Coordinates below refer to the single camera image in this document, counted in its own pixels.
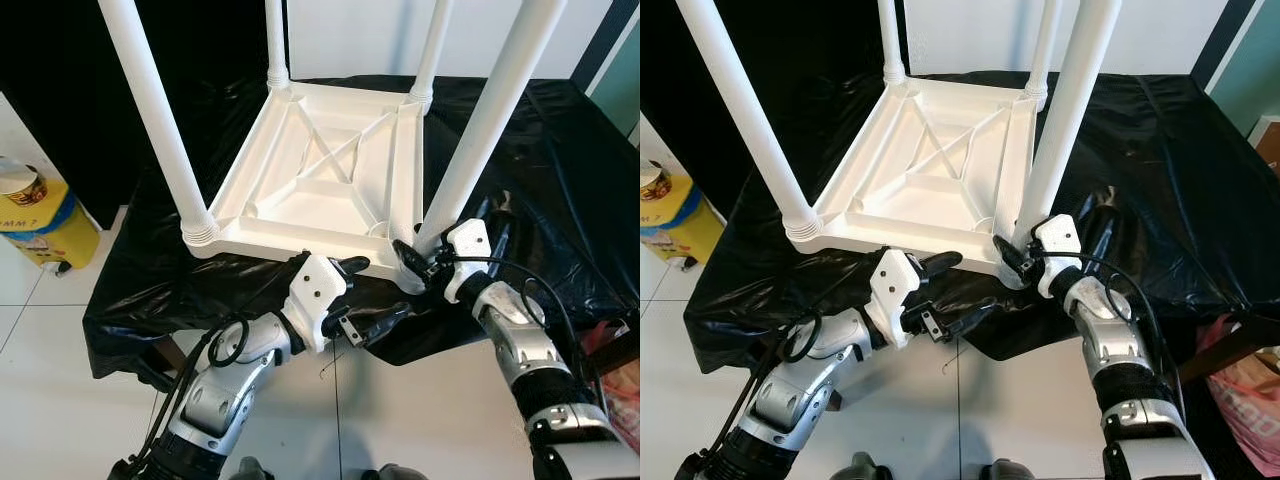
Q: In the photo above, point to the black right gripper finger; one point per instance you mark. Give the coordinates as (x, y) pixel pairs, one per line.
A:
(1012, 258)
(412, 262)

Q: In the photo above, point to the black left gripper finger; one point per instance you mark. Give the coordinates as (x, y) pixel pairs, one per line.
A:
(942, 262)
(970, 318)
(355, 265)
(388, 320)

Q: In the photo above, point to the white plastic table top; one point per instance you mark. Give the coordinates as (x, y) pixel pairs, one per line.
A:
(320, 190)
(930, 180)

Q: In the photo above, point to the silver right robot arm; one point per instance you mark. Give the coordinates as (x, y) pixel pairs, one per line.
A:
(530, 350)
(1125, 360)

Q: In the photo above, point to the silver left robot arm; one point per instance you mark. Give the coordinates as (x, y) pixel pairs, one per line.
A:
(225, 385)
(800, 385)

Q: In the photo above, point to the dark grey robot right foot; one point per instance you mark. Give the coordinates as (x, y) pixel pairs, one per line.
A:
(1010, 470)
(395, 473)

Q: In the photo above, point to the dark grey robot foot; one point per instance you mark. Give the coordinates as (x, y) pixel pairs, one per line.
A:
(1010, 470)
(868, 468)
(250, 470)
(395, 473)

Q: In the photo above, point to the black plastic table cover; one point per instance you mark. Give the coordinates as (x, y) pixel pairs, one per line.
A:
(1190, 190)
(580, 200)

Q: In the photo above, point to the dark grey robot left foot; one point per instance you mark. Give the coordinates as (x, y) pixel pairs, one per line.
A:
(250, 470)
(868, 468)

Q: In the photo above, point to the pink patterned bag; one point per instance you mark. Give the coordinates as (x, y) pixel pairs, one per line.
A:
(1245, 400)
(620, 400)

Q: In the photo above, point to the white instant noodle cup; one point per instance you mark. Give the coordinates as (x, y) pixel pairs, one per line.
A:
(653, 182)
(20, 185)

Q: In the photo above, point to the yellow storage box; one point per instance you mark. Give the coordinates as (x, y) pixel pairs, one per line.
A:
(50, 235)
(685, 230)

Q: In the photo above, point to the brown cardboard box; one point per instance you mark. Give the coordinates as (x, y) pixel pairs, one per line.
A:
(1268, 145)

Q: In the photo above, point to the black door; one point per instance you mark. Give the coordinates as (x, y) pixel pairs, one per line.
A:
(680, 80)
(60, 80)

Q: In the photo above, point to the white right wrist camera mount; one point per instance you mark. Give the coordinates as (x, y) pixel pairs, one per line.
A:
(1055, 240)
(468, 245)

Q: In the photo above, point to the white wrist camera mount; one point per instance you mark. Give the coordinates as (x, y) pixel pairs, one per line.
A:
(1055, 240)
(893, 290)
(468, 245)
(315, 295)

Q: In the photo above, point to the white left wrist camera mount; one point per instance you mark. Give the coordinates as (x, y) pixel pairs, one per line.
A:
(315, 295)
(893, 290)

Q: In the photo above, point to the dark door frame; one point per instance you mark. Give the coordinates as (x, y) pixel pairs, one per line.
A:
(605, 45)
(1222, 40)

